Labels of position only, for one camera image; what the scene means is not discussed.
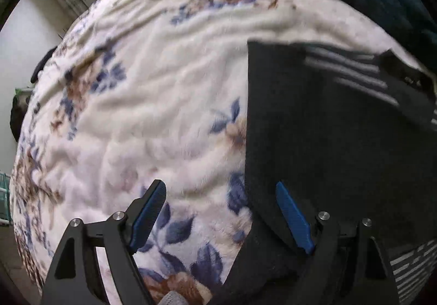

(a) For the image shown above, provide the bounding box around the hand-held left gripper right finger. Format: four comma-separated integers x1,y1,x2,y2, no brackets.
275,181,401,305

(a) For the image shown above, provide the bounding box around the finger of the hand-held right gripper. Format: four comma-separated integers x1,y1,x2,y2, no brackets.
378,48,437,125

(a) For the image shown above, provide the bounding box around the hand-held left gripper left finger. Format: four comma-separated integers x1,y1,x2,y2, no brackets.
40,179,167,305

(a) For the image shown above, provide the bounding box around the black garment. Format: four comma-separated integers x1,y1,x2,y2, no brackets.
222,39,437,305

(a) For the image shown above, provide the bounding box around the floral fleece blanket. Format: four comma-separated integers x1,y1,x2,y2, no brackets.
10,0,437,305

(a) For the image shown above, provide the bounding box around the black cloth pile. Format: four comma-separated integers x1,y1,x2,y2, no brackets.
10,93,34,144

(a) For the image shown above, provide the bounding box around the navy cloth bundle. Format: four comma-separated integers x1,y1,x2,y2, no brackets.
31,46,58,84

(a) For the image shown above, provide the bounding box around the teal wire rack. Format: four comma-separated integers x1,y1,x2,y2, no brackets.
0,172,13,228

